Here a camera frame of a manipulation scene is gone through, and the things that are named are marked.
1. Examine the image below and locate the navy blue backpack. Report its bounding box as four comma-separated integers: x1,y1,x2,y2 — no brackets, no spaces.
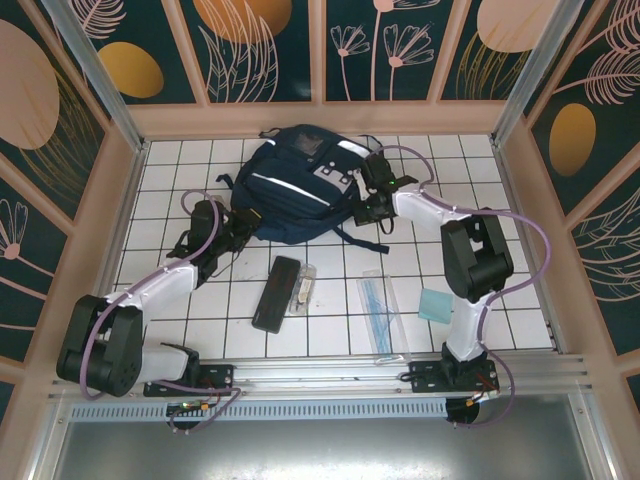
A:
216,124,417,254

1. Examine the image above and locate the black pencil case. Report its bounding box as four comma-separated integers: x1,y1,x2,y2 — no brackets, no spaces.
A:
251,255,301,333

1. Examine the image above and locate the small clear supply case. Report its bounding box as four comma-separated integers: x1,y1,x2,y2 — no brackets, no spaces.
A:
288,264,319,317

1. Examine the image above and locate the clear ruler set pouch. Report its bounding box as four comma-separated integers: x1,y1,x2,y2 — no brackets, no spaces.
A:
355,271,413,367

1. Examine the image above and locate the light blue notepad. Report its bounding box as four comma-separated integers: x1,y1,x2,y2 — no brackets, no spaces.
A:
417,287,457,324

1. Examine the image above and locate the small circuit board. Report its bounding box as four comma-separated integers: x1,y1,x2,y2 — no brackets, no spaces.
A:
167,398,211,416

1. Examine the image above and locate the grey metal sheet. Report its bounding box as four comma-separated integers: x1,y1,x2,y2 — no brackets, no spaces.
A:
49,393,609,480

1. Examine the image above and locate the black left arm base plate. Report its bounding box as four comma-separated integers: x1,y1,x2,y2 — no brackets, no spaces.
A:
143,363,236,399

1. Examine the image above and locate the aluminium mounting rail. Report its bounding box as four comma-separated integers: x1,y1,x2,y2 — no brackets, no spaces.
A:
47,353,597,401

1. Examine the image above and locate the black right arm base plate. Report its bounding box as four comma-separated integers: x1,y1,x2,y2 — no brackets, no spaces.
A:
408,359,501,396

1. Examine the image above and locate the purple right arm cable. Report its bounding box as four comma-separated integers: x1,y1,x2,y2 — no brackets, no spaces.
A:
372,143,555,431

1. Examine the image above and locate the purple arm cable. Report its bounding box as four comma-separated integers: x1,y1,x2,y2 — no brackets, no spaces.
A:
372,143,555,431
79,188,244,435

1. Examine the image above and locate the slotted grey cable duct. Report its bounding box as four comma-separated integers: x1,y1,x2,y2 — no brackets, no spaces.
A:
69,398,450,422

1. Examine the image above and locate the aluminium corner post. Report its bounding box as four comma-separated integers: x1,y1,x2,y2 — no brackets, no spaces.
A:
489,0,585,147
42,0,151,154

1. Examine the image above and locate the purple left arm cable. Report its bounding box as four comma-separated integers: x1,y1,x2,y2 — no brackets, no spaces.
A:
79,188,244,435

